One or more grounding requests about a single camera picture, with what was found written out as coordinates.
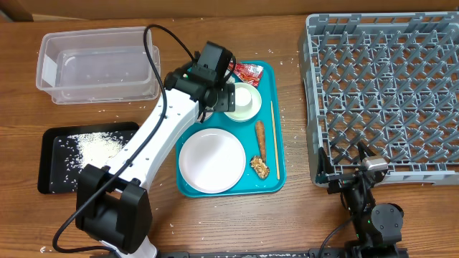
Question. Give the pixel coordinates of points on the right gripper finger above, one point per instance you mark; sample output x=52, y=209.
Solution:
x=364, y=151
x=324, y=164

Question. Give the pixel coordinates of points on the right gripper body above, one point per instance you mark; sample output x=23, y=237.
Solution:
x=341, y=183

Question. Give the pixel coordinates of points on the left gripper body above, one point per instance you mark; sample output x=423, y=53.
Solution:
x=226, y=99

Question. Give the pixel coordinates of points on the small white cup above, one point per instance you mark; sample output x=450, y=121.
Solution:
x=243, y=99

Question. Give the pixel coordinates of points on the orange carrot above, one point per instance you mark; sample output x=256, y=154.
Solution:
x=260, y=133

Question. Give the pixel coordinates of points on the large white plate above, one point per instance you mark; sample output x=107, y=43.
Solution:
x=212, y=161

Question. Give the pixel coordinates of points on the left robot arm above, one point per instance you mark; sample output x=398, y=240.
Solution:
x=112, y=200

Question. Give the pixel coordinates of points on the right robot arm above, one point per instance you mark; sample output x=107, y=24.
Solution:
x=377, y=226

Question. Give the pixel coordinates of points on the grey dishwasher rack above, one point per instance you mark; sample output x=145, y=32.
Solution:
x=389, y=80

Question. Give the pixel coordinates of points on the white bowl right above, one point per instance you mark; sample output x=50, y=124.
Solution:
x=254, y=109

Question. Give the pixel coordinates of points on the white bowl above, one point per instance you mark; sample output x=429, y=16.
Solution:
x=205, y=115
x=254, y=109

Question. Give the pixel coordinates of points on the white bowl left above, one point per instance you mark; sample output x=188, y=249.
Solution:
x=205, y=115

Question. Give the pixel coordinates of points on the red snack wrapper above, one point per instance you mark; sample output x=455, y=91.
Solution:
x=248, y=73

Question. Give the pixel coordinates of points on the wooden chopstick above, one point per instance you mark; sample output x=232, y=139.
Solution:
x=277, y=167

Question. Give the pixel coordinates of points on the teal serving tray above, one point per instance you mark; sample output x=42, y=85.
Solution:
x=250, y=183

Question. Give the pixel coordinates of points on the brown food scrap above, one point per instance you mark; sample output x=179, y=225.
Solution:
x=259, y=166

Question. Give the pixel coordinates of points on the clear plastic bin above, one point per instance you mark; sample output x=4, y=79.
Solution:
x=98, y=65

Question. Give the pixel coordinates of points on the pile of white rice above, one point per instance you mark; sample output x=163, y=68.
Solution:
x=74, y=152

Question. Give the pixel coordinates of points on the black plastic tray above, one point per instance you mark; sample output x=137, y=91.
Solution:
x=46, y=183

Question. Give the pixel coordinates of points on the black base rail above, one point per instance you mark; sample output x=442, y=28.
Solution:
x=251, y=254

